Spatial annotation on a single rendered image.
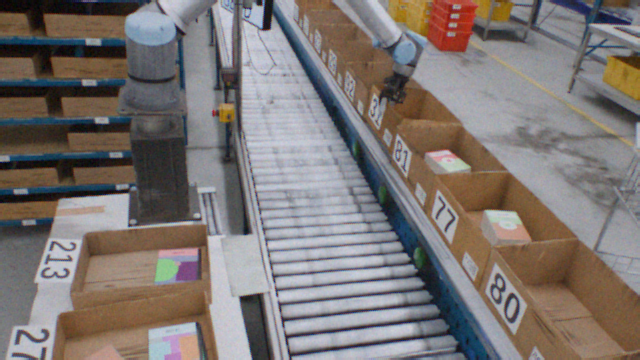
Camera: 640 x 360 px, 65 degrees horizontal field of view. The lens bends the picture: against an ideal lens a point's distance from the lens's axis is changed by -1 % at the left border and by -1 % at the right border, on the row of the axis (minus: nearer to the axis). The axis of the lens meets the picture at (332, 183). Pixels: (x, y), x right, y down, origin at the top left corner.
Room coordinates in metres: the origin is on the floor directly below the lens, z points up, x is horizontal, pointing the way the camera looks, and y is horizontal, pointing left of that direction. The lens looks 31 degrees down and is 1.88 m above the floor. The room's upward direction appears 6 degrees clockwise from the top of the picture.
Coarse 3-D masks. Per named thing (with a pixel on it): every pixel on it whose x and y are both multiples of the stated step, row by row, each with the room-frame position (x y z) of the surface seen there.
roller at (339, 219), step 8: (304, 216) 1.61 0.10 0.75; (312, 216) 1.61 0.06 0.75; (320, 216) 1.61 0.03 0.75; (328, 216) 1.62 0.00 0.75; (336, 216) 1.63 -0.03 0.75; (344, 216) 1.63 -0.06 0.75; (352, 216) 1.64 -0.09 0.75; (360, 216) 1.65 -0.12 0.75; (368, 216) 1.66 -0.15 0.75; (376, 216) 1.66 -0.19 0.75; (384, 216) 1.67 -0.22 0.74; (264, 224) 1.53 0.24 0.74; (272, 224) 1.54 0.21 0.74; (280, 224) 1.55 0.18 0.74; (288, 224) 1.56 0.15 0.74; (296, 224) 1.56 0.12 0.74; (304, 224) 1.57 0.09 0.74; (312, 224) 1.58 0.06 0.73; (320, 224) 1.59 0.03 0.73; (328, 224) 1.60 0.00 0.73; (336, 224) 1.61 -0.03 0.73
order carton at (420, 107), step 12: (384, 84) 2.28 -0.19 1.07; (372, 96) 2.22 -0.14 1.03; (408, 96) 2.31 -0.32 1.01; (420, 96) 2.33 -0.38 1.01; (432, 96) 2.28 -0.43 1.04; (396, 108) 2.30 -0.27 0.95; (408, 108) 2.31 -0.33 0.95; (420, 108) 2.33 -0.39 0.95; (432, 108) 2.25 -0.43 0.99; (444, 108) 2.15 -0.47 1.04; (372, 120) 2.15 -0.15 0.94; (384, 120) 2.03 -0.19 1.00; (396, 120) 1.92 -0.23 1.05; (408, 120) 1.89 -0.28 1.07; (420, 120) 1.91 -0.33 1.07; (432, 120) 2.21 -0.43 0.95; (444, 120) 2.12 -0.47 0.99; (456, 120) 2.03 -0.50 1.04; (384, 144) 1.96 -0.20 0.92
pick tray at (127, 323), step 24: (72, 312) 0.92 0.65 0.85; (96, 312) 0.94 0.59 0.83; (120, 312) 0.96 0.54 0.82; (144, 312) 0.99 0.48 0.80; (168, 312) 1.01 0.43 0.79; (192, 312) 1.04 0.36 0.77; (72, 336) 0.91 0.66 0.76; (96, 336) 0.92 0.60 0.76; (120, 336) 0.93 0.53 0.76; (144, 336) 0.94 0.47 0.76
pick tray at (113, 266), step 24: (96, 240) 1.25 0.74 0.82; (120, 240) 1.28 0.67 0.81; (144, 240) 1.30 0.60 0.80; (168, 240) 1.32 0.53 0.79; (192, 240) 1.34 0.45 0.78; (96, 264) 1.20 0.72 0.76; (120, 264) 1.22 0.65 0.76; (144, 264) 1.23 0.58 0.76; (72, 288) 1.01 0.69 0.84; (96, 288) 1.10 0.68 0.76; (120, 288) 1.11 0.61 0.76; (144, 288) 1.04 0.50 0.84; (168, 288) 1.06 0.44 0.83; (192, 288) 1.08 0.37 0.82
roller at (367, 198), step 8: (272, 200) 1.69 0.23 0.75; (280, 200) 1.70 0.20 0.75; (288, 200) 1.70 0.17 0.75; (296, 200) 1.71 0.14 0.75; (304, 200) 1.72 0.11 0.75; (312, 200) 1.73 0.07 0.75; (320, 200) 1.73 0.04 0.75; (328, 200) 1.74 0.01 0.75; (336, 200) 1.75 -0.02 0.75; (344, 200) 1.76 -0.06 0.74; (352, 200) 1.77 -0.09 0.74; (360, 200) 1.78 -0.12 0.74; (368, 200) 1.78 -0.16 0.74; (376, 200) 1.81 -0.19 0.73; (264, 208) 1.65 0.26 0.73; (272, 208) 1.66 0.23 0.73; (280, 208) 1.67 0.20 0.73
